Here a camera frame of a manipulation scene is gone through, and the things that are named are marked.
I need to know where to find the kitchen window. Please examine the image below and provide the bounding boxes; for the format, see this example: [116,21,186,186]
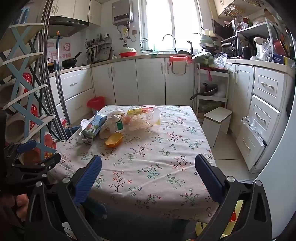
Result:
[139,0,204,52]

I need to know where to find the grey water heater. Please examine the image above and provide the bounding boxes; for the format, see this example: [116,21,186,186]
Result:
[112,0,134,25]

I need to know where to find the white trolley rack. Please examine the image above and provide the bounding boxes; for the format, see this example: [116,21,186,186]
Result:
[194,62,230,118]

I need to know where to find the dark hanging board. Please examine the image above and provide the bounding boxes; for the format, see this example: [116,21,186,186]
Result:
[99,47,113,62]

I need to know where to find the white plastic bag green label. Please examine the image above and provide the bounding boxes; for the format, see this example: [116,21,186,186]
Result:
[99,113,125,139]

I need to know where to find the crumpled plastic bag in drawer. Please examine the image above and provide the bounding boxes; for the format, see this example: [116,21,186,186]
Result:
[240,116,264,142]

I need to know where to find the person's left hand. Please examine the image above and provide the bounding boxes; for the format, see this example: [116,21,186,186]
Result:
[9,193,30,222]

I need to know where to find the black frying pan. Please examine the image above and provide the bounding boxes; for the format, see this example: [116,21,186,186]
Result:
[61,51,82,68]

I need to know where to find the utensil rack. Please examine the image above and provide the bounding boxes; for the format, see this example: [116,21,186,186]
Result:
[84,34,114,64]

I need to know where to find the blue milk carton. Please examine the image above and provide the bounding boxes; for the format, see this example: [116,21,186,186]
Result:
[81,112,107,140]

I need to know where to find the white wall cabinets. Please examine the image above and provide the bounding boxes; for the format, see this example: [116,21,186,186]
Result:
[48,0,102,26]
[213,0,234,16]

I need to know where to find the range hood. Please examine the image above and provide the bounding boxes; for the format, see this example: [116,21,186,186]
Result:
[47,16,90,37]

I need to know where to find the blue and white shelf rack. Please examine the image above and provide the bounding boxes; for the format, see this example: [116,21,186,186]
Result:
[0,22,58,163]

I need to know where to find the white stool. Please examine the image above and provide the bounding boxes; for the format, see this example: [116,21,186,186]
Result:
[202,107,233,149]

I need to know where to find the clear plastic tray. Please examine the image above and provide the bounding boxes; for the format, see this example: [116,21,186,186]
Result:
[122,113,158,131]

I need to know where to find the orange bowl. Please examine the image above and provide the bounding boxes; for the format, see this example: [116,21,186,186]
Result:
[20,133,57,164]

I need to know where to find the large clear plastic bag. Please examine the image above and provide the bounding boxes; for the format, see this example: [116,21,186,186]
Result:
[251,42,273,62]

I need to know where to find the black microwave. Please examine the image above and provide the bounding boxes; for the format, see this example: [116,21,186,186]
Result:
[211,20,237,41]

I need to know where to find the black wok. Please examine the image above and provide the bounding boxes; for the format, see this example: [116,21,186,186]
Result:
[190,83,219,100]

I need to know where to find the table with floral cloth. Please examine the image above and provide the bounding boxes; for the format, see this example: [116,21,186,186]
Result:
[50,105,220,223]

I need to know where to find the white refrigerator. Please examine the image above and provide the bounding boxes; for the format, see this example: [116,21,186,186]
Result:
[254,125,296,239]

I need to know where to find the wire basket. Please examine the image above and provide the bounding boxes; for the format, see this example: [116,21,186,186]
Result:
[223,3,245,16]

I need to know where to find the yellow and red box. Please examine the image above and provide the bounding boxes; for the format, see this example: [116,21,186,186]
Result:
[126,107,162,126]

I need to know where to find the red hanging plastic bag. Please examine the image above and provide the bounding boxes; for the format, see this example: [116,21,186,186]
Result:
[168,56,193,75]

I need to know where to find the red basin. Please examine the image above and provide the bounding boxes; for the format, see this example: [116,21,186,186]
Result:
[119,44,137,58]

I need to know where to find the orange peel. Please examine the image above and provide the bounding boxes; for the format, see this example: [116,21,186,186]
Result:
[105,132,124,147]

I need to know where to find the white drawer unit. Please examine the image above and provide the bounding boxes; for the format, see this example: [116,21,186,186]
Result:
[49,66,95,126]

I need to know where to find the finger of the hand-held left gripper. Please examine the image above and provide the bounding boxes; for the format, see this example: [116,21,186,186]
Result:
[35,152,62,173]
[17,141,37,154]

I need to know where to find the red pot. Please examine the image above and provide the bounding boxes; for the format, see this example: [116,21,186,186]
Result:
[273,39,288,57]

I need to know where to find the white kettle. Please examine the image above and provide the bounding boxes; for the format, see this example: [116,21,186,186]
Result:
[254,37,270,58]

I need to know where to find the blue dustpan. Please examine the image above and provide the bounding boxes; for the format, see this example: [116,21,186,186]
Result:
[54,60,79,141]

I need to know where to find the pale green pot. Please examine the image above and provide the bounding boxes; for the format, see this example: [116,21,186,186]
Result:
[194,34,219,52]

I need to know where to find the chrome faucet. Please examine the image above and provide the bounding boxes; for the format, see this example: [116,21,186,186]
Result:
[162,34,177,54]

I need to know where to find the patterned bin with red bag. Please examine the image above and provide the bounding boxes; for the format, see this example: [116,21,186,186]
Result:
[87,97,105,110]

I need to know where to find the long-handled broom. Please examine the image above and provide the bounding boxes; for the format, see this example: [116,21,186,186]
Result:
[55,31,73,130]

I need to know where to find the green vegetables in bag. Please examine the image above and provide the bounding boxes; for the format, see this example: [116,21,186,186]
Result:
[192,51,215,67]

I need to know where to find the white base cabinets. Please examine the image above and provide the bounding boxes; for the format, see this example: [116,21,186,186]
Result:
[90,57,197,106]

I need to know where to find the blue box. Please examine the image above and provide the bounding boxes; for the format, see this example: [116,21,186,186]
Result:
[273,54,289,63]

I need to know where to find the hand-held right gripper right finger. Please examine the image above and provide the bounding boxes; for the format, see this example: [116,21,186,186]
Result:
[195,153,272,241]

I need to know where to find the yellow plastic bin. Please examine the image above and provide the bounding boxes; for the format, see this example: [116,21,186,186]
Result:
[195,200,244,239]

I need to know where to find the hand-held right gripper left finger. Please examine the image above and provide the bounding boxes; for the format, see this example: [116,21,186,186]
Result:
[24,155,102,241]

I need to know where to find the metal counter shelf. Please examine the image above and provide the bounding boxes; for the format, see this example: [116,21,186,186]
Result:
[220,17,278,61]

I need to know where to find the black toaster oven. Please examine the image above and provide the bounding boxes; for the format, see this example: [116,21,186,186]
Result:
[221,41,238,57]

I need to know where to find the white panelled drawer cabinet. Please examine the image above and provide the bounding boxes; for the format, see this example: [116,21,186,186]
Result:
[225,62,290,174]

